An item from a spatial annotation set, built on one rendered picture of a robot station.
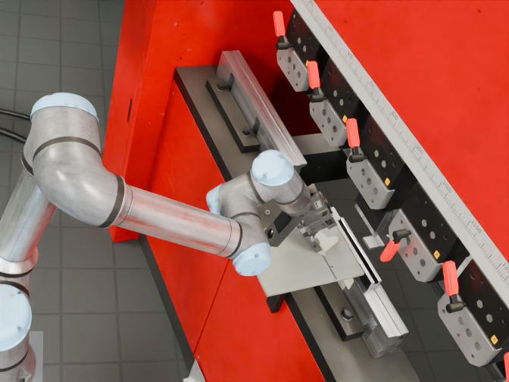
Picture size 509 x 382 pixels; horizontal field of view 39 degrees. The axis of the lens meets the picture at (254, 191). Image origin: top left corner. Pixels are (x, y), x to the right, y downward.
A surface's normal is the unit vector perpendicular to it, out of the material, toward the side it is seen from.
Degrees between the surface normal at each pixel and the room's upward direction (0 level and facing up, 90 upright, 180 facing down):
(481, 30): 90
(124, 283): 0
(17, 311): 7
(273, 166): 40
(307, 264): 0
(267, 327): 90
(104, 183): 30
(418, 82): 90
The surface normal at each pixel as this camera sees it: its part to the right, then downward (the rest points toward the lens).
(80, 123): 0.56, -0.62
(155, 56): 0.39, 0.73
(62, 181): -0.12, 0.13
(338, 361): 0.25, -0.67
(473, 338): -0.89, 0.13
